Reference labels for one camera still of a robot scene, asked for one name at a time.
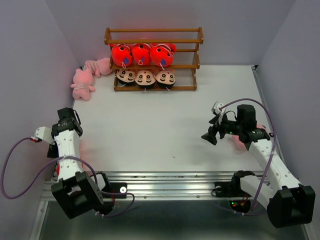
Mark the pink striped plush lower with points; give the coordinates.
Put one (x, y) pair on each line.
(82, 86)

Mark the pink striped plush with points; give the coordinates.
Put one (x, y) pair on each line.
(82, 86)
(99, 67)
(241, 146)

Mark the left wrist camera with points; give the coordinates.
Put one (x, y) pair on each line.
(43, 134)

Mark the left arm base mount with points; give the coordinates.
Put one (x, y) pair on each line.
(110, 191)

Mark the aluminium mounting rail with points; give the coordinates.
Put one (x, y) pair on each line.
(170, 186)

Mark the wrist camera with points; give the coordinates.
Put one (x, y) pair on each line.
(43, 134)
(218, 110)

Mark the pink striped plush right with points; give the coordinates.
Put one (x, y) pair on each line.
(241, 146)

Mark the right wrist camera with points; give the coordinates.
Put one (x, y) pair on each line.
(218, 110)

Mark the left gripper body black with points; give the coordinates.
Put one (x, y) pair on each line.
(53, 150)

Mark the doll plush orange cap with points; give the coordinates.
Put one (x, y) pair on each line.
(126, 77)

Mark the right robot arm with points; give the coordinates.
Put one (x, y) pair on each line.
(285, 199)

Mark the brown wooden three-tier shelf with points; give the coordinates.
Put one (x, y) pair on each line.
(186, 60)

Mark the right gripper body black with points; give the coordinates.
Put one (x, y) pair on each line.
(228, 126)

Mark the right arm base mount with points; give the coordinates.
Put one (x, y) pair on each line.
(238, 200)

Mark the pink striped plush upper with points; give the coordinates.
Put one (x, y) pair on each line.
(99, 67)

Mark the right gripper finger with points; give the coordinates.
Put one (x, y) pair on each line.
(211, 134)
(215, 121)

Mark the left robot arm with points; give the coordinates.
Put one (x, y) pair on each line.
(75, 191)

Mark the red fish plush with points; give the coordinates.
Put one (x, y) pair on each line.
(121, 54)
(162, 54)
(57, 169)
(141, 53)

